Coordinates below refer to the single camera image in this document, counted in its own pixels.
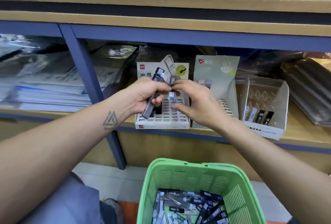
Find person's left hand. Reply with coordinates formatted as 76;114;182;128
121;76;173;118

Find dark plastic-wrapped packs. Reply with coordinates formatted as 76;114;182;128
235;48;331;128

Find stack of wrapped paper packs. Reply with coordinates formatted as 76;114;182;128
0;35;138;113

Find person's right forearm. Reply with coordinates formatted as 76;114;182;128
214;115;331;224

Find pile of lead cases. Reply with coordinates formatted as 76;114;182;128
152;189;230;224

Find white display box red label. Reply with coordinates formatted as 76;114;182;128
134;55;191;130

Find green plastic basket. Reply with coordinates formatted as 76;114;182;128
137;158;268;224

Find person's right hand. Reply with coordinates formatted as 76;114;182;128
171;79;231;131

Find person's left forearm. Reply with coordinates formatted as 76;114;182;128
0;105;135;224

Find colourful printed mat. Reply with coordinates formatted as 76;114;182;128
119;202;140;224

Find pale green display box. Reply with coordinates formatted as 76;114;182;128
192;55;241;129

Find clear plastic display box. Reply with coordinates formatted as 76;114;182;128
236;76;290;140

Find grey sneaker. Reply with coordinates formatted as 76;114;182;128
101;198;125;224

